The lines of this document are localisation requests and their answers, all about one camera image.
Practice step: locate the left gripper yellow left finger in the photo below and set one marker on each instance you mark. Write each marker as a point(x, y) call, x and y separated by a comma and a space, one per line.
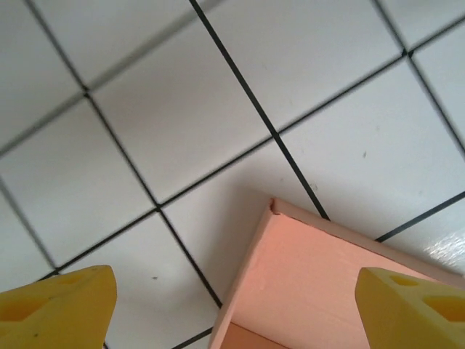
point(61, 312)

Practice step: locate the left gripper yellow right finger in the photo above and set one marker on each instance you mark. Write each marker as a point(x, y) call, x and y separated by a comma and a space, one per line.
point(414, 312)

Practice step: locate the pink paper box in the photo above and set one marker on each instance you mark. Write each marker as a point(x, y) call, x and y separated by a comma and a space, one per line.
point(301, 283)

